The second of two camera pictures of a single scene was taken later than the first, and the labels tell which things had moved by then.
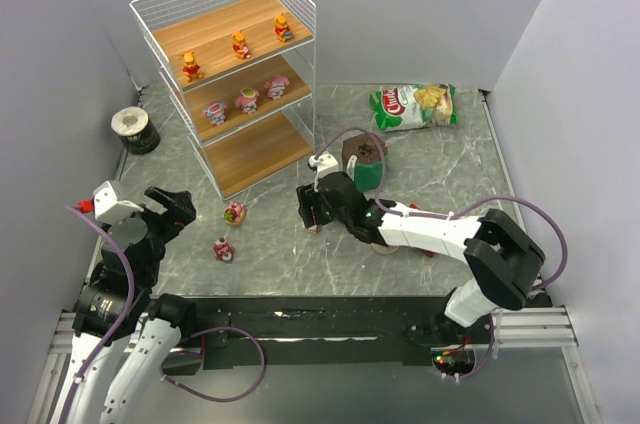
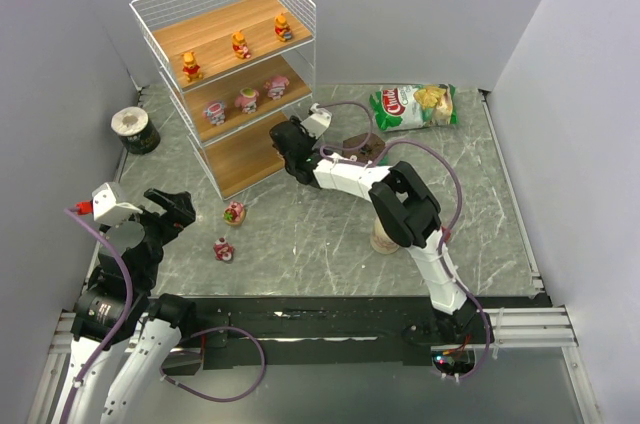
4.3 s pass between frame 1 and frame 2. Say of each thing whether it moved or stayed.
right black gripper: moved
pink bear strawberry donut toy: stayed
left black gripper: stayed
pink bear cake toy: stayed
